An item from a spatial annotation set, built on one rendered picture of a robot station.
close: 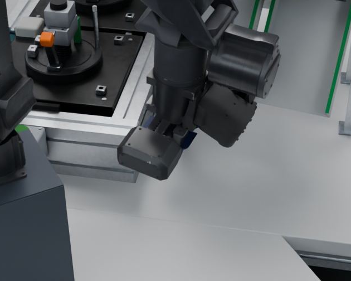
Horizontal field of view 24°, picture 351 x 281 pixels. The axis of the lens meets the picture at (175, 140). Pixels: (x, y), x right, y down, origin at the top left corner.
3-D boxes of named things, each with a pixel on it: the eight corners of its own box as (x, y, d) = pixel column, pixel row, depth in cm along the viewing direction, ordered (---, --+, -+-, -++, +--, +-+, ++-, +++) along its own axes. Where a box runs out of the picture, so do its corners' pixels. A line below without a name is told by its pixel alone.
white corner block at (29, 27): (39, 47, 156) (37, 28, 153) (16, 44, 156) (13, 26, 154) (46, 34, 159) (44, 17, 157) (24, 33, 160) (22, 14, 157)
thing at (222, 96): (182, 97, 87) (238, 119, 85) (213, 58, 91) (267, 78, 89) (181, 135, 91) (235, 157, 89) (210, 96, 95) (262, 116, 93)
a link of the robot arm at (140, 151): (113, 109, 83) (167, 130, 81) (190, 8, 94) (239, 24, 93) (115, 162, 89) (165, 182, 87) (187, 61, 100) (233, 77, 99)
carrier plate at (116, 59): (113, 116, 138) (112, 106, 136) (-21, 102, 141) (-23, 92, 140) (142, 44, 156) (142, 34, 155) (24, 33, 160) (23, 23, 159)
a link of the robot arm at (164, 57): (129, 17, 82) (214, 43, 80) (152, -14, 86) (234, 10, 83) (129, 68, 87) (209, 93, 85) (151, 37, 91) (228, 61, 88)
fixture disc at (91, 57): (91, 87, 141) (91, 78, 140) (14, 80, 143) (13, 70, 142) (111, 46, 152) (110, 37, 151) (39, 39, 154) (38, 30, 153)
